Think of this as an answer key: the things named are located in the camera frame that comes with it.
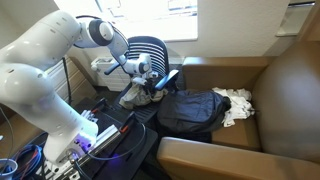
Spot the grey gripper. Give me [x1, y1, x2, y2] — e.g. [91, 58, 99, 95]
[132, 71, 159, 86]

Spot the beige pair of shorts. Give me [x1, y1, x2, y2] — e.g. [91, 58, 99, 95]
[119, 83, 168, 110]

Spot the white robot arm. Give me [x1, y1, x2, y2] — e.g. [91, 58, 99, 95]
[0, 10, 152, 167]

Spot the black slatted office chair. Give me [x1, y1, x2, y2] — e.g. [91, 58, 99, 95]
[103, 35, 180, 125]

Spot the black backpack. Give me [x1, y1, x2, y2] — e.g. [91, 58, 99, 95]
[157, 90, 231, 133]

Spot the beige drawer cabinet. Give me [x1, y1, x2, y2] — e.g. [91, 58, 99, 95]
[45, 56, 97, 106]

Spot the black robot cart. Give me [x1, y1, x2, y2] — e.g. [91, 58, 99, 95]
[74, 98, 158, 180]

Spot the white crumpled cloth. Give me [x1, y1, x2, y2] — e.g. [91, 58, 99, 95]
[213, 87, 255, 128]

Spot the tan leather armchair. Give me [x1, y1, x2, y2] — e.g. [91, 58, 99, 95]
[156, 40, 320, 180]

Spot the white paper cup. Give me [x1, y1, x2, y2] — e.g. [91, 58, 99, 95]
[0, 159, 18, 180]

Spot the white wall heater unit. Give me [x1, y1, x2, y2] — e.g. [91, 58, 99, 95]
[91, 57, 131, 91]

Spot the aluminium robot base mount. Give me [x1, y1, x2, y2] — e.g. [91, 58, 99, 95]
[43, 110, 120, 178]

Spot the blue coiled cable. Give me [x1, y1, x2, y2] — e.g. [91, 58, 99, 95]
[9, 143, 44, 180]

